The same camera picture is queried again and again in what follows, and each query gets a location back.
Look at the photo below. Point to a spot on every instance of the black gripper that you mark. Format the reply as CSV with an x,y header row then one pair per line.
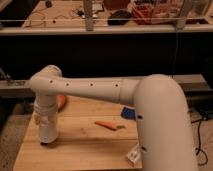
x,y
44,144

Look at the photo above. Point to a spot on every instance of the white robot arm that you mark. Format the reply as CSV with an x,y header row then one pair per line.
x,y
163,124

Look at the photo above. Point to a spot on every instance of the orange ceramic bowl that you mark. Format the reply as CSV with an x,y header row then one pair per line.
x,y
61,101

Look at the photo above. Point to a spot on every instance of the blue eraser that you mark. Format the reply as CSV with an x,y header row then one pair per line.
x,y
128,113

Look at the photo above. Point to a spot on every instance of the orange carrot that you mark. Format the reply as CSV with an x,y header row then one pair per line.
x,y
109,125

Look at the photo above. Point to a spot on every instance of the clear plastic wrapper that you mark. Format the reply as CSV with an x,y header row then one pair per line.
x,y
134,155

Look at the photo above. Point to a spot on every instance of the black object on bench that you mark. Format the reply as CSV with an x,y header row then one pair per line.
x,y
119,17

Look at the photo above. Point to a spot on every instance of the red basket on bench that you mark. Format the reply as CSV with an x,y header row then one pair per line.
x,y
142,14

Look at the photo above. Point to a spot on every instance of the metal upright post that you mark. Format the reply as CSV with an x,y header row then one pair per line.
x,y
88,15

